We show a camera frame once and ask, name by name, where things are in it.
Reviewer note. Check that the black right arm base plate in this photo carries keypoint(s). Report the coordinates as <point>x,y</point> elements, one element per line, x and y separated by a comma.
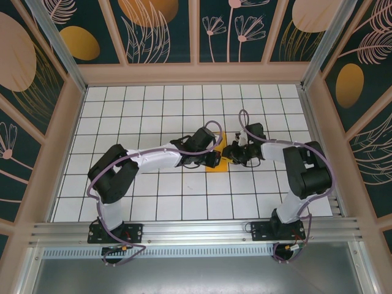
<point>260,231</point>

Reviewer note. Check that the long aluminium mounting rail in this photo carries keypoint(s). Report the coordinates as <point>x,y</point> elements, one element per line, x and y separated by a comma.
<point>199,229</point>

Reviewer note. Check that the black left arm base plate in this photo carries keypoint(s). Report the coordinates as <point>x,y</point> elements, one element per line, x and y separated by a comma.
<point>134,232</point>

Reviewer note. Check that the yellow paper sheet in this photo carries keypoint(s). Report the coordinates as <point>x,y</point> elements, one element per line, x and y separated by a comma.
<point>223,168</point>

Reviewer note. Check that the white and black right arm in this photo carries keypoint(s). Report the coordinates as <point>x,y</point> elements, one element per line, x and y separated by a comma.
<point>306,171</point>

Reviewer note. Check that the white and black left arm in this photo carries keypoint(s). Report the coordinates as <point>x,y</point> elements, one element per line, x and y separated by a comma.
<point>153,159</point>

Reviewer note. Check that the aluminium side rail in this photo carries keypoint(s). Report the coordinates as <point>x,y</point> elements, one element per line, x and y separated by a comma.
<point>315,137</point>

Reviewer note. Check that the aluminium corner post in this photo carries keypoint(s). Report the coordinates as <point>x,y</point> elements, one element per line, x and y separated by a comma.
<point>324,46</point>
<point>61,52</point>

